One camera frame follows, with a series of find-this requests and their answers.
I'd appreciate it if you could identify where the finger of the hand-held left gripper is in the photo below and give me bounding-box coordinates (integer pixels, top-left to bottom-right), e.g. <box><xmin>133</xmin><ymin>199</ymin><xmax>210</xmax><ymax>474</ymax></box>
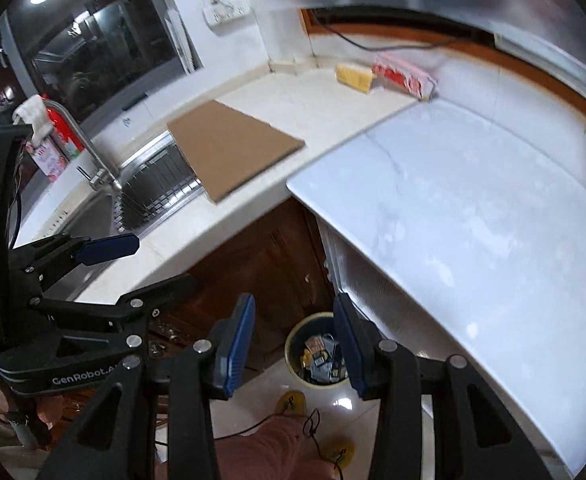
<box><xmin>8</xmin><ymin>232</ymin><xmax>142</xmax><ymax>286</ymax></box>
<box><xmin>38</xmin><ymin>273</ymin><xmax>199</xmax><ymax>334</ymax></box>

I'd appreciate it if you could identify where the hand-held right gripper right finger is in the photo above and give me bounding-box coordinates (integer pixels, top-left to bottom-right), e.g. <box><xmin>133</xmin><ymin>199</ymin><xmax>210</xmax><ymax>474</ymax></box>
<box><xmin>332</xmin><ymin>292</ymin><xmax>556</xmax><ymax>480</ymax></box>

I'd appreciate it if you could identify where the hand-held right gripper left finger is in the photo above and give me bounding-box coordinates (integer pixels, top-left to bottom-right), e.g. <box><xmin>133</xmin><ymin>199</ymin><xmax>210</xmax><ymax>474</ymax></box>
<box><xmin>35</xmin><ymin>292</ymin><xmax>257</xmax><ymax>480</ymax></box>

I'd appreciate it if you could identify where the round trash bin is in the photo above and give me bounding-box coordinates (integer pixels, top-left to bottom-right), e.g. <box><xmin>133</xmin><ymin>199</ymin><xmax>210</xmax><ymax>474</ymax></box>
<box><xmin>284</xmin><ymin>311</ymin><xmax>354</xmax><ymax>391</ymax></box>

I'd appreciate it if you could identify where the yellow packet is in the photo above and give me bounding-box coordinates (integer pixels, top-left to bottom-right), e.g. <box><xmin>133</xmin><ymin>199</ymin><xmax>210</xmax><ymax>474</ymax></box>
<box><xmin>335</xmin><ymin>62</ymin><xmax>376</xmax><ymax>95</ymax></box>

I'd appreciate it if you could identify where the person's left hand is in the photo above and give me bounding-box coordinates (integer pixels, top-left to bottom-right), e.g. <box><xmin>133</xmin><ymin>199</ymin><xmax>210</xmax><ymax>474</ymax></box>
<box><xmin>0</xmin><ymin>382</ymin><xmax>66</xmax><ymax>434</ymax></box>

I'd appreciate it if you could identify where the steel sink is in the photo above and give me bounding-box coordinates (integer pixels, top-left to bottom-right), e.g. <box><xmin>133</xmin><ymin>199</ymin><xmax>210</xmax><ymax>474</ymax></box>
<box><xmin>37</xmin><ymin>129</ymin><xmax>209</xmax><ymax>281</ymax></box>

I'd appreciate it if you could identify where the yellow slipper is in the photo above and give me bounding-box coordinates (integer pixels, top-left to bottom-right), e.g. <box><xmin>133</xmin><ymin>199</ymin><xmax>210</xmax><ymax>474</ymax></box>
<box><xmin>322</xmin><ymin>438</ymin><xmax>356</xmax><ymax>464</ymax></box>
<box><xmin>276</xmin><ymin>390</ymin><xmax>308</xmax><ymax>416</ymax></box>

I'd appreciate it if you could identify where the dark wooden cabinet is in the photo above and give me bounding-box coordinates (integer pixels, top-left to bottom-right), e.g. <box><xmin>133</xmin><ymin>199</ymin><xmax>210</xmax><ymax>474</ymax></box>
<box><xmin>148</xmin><ymin>197</ymin><xmax>336</xmax><ymax>377</ymax></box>

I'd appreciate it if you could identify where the pink printed packet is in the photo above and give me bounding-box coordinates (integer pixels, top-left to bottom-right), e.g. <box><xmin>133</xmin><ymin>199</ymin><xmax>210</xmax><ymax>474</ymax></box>
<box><xmin>25</xmin><ymin>139</ymin><xmax>69</xmax><ymax>181</ymax></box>

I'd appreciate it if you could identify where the steel faucet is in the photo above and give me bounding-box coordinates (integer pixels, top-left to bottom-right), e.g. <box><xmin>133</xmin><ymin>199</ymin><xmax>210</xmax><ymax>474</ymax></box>
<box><xmin>42</xmin><ymin>99</ymin><xmax>124</xmax><ymax>194</ymax></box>

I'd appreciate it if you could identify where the person's leg in pink pants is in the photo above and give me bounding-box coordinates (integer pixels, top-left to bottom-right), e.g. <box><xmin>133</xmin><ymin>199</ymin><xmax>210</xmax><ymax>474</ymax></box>
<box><xmin>157</xmin><ymin>412</ymin><xmax>340</xmax><ymax>480</ymax></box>

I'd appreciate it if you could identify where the red bottle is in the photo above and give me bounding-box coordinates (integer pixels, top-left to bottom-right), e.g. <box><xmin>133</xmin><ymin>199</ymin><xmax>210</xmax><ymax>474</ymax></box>
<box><xmin>42</xmin><ymin>93</ymin><xmax>86</xmax><ymax>161</ymax></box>

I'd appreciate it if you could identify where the white cloth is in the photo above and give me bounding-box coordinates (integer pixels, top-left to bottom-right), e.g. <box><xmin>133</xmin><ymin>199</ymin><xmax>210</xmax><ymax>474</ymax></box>
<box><xmin>12</xmin><ymin>94</ymin><xmax>54</xmax><ymax>144</ymax></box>

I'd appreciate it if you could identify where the brown cardboard sheet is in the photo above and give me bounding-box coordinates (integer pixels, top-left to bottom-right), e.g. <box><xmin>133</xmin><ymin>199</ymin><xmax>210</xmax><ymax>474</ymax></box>
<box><xmin>166</xmin><ymin>99</ymin><xmax>308</xmax><ymax>206</ymax></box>

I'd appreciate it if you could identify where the dark glass window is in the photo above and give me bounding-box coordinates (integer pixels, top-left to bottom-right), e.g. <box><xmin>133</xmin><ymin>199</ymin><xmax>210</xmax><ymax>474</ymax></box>
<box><xmin>0</xmin><ymin>0</ymin><xmax>204</xmax><ymax>127</ymax></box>

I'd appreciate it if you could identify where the white ribbed strip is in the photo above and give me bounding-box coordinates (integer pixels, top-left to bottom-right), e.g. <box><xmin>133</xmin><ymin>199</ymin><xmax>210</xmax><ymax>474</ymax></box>
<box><xmin>165</xmin><ymin>8</ymin><xmax>196</xmax><ymax>74</ymax></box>

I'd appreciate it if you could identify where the pink cardboard box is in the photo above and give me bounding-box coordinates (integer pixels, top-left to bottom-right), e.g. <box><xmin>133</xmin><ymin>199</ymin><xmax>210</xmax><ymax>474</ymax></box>
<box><xmin>371</xmin><ymin>49</ymin><xmax>440</xmax><ymax>102</ymax></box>

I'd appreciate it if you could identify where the thin black cable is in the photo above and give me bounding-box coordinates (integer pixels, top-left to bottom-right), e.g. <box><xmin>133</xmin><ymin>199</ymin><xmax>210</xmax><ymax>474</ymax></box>
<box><xmin>222</xmin><ymin>407</ymin><xmax>354</xmax><ymax>480</ymax></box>

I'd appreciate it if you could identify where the white wall socket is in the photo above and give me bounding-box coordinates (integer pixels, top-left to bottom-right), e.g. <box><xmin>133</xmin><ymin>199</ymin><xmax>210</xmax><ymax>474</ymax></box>
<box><xmin>207</xmin><ymin>0</ymin><xmax>252</xmax><ymax>26</ymax></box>

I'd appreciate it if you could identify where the thick black cable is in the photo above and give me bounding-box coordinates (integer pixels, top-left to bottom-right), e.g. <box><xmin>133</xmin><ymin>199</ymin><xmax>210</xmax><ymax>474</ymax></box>
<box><xmin>315</xmin><ymin>9</ymin><xmax>474</xmax><ymax>53</ymax></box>

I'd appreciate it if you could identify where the orange wooden frame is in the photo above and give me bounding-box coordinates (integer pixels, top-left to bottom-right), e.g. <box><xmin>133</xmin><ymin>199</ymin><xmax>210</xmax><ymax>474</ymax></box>
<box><xmin>300</xmin><ymin>7</ymin><xmax>586</xmax><ymax>134</ymax></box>

